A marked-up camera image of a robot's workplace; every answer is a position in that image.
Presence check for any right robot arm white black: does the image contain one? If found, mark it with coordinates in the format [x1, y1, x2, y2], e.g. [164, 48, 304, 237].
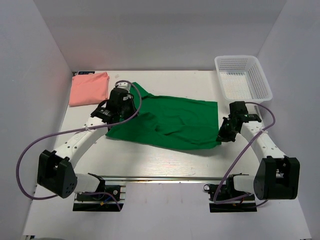
[213, 101, 300, 204]

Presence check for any green t shirt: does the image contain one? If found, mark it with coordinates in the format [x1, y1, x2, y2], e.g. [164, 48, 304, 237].
[106, 82, 221, 150]

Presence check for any white plastic mesh basket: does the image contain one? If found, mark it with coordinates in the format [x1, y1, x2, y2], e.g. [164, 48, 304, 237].
[214, 55, 273, 104]

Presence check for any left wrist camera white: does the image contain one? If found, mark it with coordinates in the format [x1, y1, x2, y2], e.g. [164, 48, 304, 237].
[114, 81, 131, 92]

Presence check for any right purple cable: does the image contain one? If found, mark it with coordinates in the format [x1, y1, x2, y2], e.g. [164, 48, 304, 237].
[212, 101, 277, 208]

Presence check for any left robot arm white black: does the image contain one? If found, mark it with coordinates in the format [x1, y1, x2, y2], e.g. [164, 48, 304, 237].
[37, 85, 137, 200]

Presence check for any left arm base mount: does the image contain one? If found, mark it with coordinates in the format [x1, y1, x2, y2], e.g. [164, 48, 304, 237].
[72, 173, 126, 212]

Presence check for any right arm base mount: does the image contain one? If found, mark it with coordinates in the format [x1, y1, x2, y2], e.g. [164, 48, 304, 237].
[203, 174, 257, 213]

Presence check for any folded pink t shirt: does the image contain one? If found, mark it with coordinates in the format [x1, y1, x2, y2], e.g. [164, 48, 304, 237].
[68, 72, 110, 107]

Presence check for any dark label plate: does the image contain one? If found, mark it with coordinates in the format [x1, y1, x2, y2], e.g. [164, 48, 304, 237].
[77, 71, 95, 75]

